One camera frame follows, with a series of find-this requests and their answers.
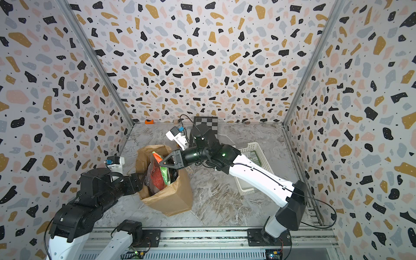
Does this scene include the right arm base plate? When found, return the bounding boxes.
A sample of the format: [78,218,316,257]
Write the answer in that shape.
[247,228,292,247]

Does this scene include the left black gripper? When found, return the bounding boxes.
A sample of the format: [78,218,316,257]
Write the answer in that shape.
[99,170,146,212]

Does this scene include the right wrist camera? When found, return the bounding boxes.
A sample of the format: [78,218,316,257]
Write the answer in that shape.
[166,126,189,151]

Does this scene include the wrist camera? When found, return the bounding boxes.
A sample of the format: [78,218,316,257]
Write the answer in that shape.
[166,126,189,151]
[105,156,125,174]

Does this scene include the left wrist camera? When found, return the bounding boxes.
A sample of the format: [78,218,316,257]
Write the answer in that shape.
[105,156,125,174]

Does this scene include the brown paper bag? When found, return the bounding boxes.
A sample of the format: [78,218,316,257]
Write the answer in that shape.
[135,145,193,217]

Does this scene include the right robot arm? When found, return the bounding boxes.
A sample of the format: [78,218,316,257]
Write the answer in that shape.
[159,124,307,243]

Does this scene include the clear red condiment packet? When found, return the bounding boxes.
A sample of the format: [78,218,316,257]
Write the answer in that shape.
[145,154,166,195]

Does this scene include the white perforated plastic basket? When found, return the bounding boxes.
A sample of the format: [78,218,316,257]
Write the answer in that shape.
[235,142,274,196]

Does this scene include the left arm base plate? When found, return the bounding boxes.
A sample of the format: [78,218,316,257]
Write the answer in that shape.
[127,229,161,248]

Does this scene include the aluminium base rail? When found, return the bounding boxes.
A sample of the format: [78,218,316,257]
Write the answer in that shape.
[71,226,340,260]

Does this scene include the green soup packet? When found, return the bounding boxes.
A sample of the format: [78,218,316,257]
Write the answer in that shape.
[247,151,262,166]
[152,151,172,185]

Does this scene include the black white chessboard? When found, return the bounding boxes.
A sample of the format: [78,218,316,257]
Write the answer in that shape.
[193,117,218,135]

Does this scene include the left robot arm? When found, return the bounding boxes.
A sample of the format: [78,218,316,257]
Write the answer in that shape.
[44,168,143,260]

